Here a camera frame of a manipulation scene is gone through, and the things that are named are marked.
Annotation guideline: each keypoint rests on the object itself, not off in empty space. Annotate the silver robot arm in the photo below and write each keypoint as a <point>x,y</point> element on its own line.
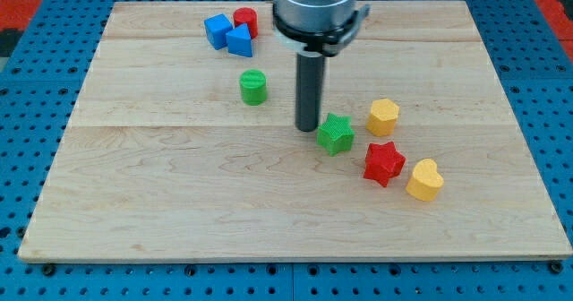
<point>315,28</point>

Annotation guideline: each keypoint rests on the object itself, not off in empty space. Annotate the blue triangle block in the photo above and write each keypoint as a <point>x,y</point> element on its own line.
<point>239,41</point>

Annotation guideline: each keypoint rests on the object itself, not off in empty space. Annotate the green star block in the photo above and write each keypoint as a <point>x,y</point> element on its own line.
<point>336,134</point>

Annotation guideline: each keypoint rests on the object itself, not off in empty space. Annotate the green cylinder block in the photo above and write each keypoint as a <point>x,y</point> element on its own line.
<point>253,87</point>

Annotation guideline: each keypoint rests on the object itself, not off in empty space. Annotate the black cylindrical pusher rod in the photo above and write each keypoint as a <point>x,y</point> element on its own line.
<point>308,91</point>

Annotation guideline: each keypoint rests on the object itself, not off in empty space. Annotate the yellow hexagon block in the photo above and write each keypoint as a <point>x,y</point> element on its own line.
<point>382,117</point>

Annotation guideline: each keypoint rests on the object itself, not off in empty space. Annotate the red star block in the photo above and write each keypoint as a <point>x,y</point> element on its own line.
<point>383,162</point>

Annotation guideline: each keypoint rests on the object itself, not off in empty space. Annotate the wooden board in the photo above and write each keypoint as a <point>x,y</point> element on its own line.
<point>162,162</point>

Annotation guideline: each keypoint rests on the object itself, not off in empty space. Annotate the red cylinder block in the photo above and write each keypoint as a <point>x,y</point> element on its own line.
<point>248,16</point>

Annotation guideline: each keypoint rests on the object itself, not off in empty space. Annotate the blue cube block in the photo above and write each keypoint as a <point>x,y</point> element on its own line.
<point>216,28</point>

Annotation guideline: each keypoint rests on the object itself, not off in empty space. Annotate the yellow heart block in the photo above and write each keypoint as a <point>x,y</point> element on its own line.
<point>425,181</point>

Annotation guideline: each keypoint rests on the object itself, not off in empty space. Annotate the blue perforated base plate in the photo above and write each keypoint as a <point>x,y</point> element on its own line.
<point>42,79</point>

